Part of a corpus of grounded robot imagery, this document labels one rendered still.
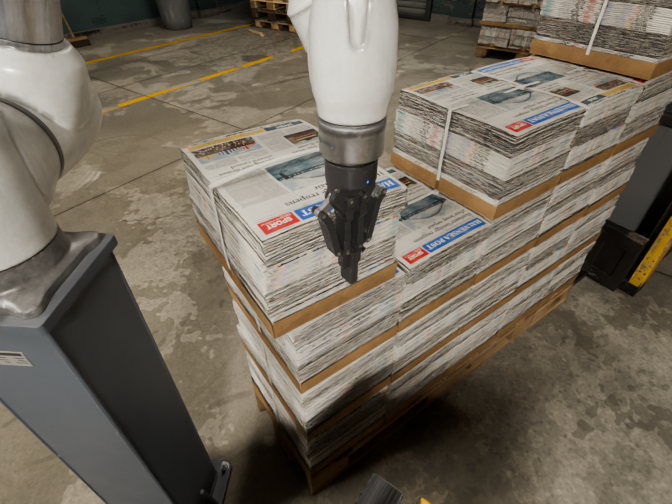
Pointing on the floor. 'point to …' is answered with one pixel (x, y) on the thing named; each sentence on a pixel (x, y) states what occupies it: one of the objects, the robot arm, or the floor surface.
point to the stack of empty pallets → (274, 13)
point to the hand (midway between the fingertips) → (349, 263)
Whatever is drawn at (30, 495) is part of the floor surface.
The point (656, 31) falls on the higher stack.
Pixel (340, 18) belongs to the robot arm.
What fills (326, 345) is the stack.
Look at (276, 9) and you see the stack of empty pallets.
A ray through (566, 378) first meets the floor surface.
